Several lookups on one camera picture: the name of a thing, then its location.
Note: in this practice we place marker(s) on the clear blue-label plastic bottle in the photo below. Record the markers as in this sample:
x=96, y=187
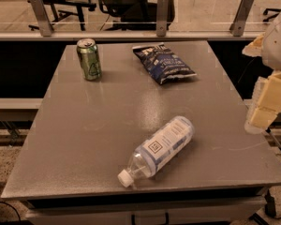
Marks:
x=153, y=154

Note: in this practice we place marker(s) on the green soda can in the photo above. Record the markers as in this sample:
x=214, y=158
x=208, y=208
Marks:
x=87, y=52

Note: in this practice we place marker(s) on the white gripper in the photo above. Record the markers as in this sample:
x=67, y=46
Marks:
x=278, y=49

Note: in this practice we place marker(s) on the black office chair centre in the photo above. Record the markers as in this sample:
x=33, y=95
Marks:
x=133, y=14

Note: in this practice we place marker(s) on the right metal rail bracket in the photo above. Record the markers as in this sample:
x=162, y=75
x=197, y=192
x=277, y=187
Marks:
x=238, y=24

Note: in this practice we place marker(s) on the metal rail bracket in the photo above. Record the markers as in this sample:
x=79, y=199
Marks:
x=238, y=24
x=43, y=21
x=161, y=17

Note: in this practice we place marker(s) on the grey table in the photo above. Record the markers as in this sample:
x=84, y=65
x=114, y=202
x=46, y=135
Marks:
x=85, y=132

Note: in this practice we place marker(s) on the dark blue chip bag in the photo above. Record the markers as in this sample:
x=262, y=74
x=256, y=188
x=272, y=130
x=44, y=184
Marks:
x=162, y=64

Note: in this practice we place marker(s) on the centre metal rail bracket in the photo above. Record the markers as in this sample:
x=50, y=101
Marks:
x=161, y=17

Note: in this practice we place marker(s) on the left metal rail bracket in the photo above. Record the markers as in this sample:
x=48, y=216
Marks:
x=43, y=21

